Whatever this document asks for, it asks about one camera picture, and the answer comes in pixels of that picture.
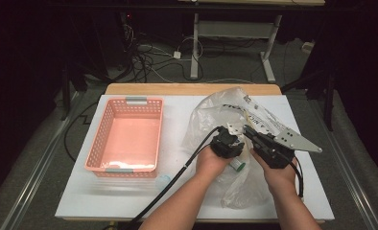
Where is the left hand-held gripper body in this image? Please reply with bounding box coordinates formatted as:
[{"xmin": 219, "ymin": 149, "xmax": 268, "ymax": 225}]
[{"xmin": 209, "ymin": 122, "xmax": 246, "ymax": 160}]

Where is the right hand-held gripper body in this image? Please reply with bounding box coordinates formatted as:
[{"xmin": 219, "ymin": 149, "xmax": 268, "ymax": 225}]
[{"xmin": 252, "ymin": 126, "xmax": 323, "ymax": 170}]

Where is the green and white bottle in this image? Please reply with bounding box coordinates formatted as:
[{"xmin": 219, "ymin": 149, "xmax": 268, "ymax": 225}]
[{"xmin": 229, "ymin": 159, "xmax": 247, "ymax": 173}]

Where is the clear smiley plastic bag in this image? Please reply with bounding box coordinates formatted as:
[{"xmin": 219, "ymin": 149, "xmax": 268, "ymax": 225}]
[{"xmin": 181, "ymin": 86, "xmax": 290, "ymax": 211}]

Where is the pink plastic basket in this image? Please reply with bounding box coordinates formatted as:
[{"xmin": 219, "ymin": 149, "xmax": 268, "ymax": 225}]
[{"xmin": 83, "ymin": 96, "xmax": 164, "ymax": 178}]

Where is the person's left hand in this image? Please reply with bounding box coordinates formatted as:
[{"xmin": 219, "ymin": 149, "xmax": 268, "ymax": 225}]
[{"xmin": 194, "ymin": 145, "xmax": 233, "ymax": 181}]

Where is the person's right hand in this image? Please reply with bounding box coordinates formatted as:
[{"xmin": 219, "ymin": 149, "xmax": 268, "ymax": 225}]
[{"xmin": 249, "ymin": 149, "xmax": 298, "ymax": 196}]

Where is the black metal stand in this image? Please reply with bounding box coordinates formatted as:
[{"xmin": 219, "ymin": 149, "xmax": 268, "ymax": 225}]
[
  {"xmin": 281, "ymin": 63, "xmax": 337, "ymax": 132},
  {"xmin": 59, "ymin": 60, "xmax": 89, "ymax": 122}
]

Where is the wooden table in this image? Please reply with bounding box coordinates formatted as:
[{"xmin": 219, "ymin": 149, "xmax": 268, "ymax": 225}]
[{"xmin": 105, "ymin": 82, "xmax": 283, "ymax": 97}]

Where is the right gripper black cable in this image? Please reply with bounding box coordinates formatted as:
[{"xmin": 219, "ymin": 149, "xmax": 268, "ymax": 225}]
[{"xmin": 288, "ymin": 156, "xmax": 306, "ymax": 198}]

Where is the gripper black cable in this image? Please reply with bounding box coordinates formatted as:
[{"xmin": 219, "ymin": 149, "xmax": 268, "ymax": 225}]
[
  {"xmin": 123, "ymin": 126, "xmax": 224, "ymax": 230},
  {"xmin": 288, "ymin": 156, "xmax": 306, "ymax": 198}
]

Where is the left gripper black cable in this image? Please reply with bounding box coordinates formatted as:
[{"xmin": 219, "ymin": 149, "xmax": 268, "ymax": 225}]
[{"xmin": 123, "ymin": 126, "xmax": 224, "ymax": 230}]

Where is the small clear blue ring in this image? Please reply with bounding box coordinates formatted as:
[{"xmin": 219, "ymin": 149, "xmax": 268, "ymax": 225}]
[{"xmin": 155, "ymin": 173, "xmax": 173, "ymax": 192}]

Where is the white metal desk frame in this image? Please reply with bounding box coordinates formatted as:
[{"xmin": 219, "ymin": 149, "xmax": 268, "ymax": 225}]
[{"xmin": 177, "ymin": 0, "xmax": 326, "ymax": 83}]

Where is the tangle of floor cables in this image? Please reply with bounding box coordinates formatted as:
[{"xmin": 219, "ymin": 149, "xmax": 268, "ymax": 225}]
[{"xmin": 116, "ymin": 12, "xmax": 207, "ymax": 84}]

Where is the black floor cable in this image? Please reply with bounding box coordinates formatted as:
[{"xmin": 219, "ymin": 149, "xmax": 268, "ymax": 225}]
[{"xmin": 62, "ymin": 101, "xmax": 99, "ymax": 163}]

